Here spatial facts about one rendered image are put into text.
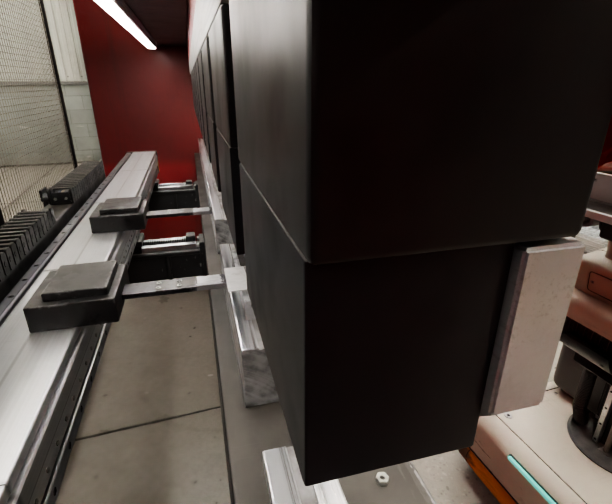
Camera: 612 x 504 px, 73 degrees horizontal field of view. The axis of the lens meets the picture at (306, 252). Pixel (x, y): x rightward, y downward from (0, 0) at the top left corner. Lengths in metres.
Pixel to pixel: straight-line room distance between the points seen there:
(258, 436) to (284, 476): 0.17
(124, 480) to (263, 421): 1.21
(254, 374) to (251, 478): 0.12
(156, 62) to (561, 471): 2.62
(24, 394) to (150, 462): 1.27
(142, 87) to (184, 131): 0.33
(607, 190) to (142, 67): 2.35
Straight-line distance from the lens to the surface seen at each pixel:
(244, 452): 0.56
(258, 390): 0.59
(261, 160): 0.16
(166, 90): 2.74
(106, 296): 0.62
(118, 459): 1.84
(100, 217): 0.99
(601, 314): 1.17
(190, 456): 1.77
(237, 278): 0.66
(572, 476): 1.49
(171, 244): 1.25
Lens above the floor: 1.29
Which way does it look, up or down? 22 degrees down
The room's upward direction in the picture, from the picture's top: straight up
